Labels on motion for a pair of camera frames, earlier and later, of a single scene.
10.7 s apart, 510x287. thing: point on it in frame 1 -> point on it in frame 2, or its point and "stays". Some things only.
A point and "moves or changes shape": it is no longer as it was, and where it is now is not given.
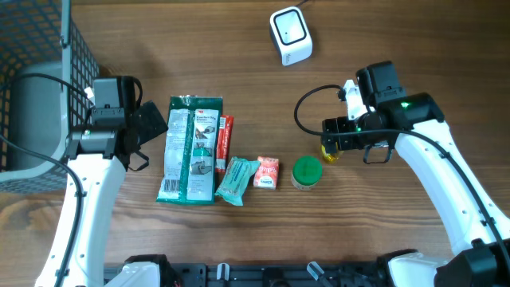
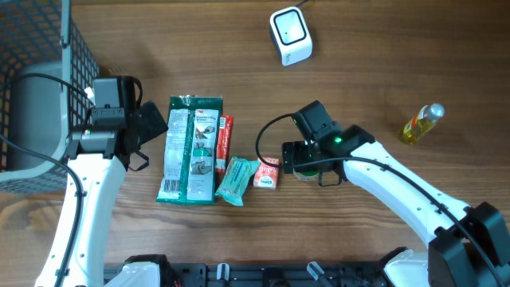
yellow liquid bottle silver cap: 329,158 moves or changes shape
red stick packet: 225,127 stays
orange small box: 266,173 stays
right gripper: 340,123 -> 300,163
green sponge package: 190,161 stays
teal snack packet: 233,187 stays
